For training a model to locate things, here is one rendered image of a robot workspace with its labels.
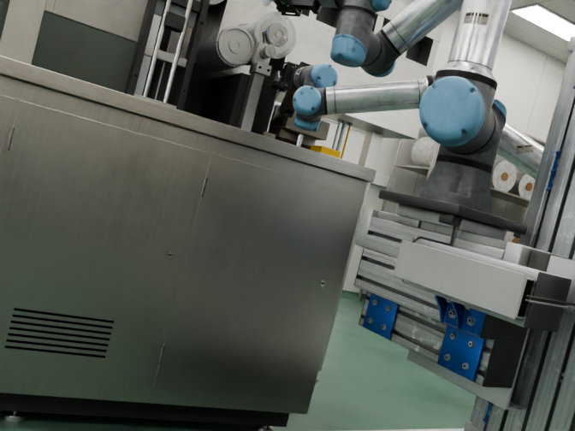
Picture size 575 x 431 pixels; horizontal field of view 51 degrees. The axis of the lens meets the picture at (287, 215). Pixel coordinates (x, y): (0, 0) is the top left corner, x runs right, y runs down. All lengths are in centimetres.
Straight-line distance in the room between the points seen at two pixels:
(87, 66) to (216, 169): 72
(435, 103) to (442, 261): 29
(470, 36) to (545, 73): 558
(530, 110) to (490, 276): 566
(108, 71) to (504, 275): 159
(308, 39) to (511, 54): 416
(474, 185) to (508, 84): 516
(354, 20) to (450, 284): 58
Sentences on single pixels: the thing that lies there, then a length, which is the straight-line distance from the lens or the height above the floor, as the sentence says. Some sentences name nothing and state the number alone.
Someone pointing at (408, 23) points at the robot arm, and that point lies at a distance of 140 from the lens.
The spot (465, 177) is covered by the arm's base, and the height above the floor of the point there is 88.
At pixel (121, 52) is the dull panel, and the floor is 109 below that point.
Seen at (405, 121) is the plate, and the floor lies 120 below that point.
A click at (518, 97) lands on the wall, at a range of 649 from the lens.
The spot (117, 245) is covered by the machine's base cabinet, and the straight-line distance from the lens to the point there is 162.
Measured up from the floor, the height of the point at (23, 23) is 104.
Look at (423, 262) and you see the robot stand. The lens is 108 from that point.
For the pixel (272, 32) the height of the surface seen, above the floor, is 125.
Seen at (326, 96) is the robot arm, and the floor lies 103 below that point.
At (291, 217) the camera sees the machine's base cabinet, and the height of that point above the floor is 69.
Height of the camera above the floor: 75
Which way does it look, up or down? 2 degrees down
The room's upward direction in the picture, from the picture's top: 14 degrees clockwise
